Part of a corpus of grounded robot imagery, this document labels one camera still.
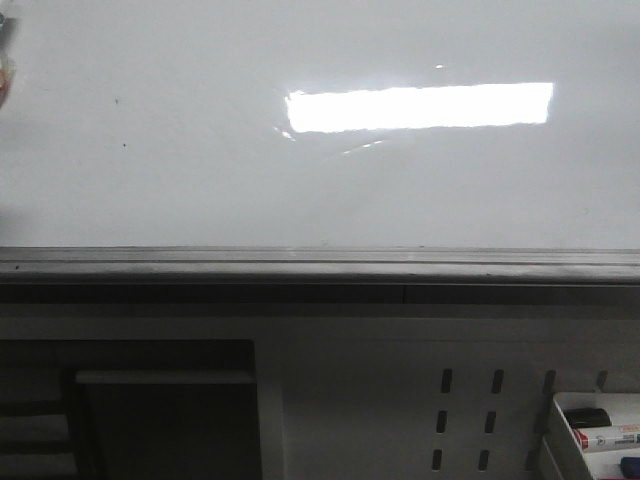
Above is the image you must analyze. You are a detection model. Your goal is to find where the white marker tray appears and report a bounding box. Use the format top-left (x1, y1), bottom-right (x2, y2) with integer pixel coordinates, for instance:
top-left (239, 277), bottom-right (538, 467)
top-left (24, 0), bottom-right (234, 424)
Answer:
top-left (543, 392), bottom-right (639, 479)

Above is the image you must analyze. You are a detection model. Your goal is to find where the dark cabinet with white shelf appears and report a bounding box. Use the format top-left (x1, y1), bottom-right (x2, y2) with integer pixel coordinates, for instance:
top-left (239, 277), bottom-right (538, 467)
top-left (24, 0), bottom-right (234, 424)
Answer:
top-left (1, 340), bottom-right (262, 479)

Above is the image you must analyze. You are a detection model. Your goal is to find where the white whiteboard surface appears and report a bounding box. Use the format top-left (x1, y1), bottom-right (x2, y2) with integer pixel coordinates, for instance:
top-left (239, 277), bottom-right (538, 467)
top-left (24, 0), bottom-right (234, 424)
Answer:
top-left (1, 1), bottom-right (639, 249)

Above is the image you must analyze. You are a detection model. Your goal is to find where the taped whiteboard marker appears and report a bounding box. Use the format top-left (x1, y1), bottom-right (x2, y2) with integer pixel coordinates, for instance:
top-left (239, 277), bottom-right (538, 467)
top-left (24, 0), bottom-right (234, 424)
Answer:
top-left (0, 4), bottom-right (18, 104)

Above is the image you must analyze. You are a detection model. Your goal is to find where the blue capped marker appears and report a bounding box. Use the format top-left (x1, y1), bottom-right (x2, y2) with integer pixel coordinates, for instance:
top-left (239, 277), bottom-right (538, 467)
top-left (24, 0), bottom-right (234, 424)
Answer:
top-left (620, 456), bottom-right (640, 479)

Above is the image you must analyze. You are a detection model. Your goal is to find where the white perforated metal panel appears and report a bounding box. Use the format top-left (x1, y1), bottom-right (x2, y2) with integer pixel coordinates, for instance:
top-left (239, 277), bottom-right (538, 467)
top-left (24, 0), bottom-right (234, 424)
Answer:
top-left (1, 302), bottom-right (639, 479)

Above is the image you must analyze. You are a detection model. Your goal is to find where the red capped white marker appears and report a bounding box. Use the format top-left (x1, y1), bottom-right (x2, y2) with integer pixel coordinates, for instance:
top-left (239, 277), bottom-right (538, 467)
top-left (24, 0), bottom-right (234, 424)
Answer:
top-left (572, 424), bottom-right (640, 453)

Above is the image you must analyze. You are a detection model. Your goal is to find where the black marker in tray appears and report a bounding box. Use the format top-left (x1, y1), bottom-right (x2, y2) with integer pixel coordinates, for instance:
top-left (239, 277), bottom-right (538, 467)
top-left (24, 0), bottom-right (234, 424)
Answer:
top-left (563, 407), bottom-right (612, 429)

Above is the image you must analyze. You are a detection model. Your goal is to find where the dark whiteboard bottom frame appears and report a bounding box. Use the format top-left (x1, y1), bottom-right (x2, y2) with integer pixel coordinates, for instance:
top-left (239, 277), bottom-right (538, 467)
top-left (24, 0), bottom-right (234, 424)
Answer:
top-left (1, 247), bottom-right (639, 305)

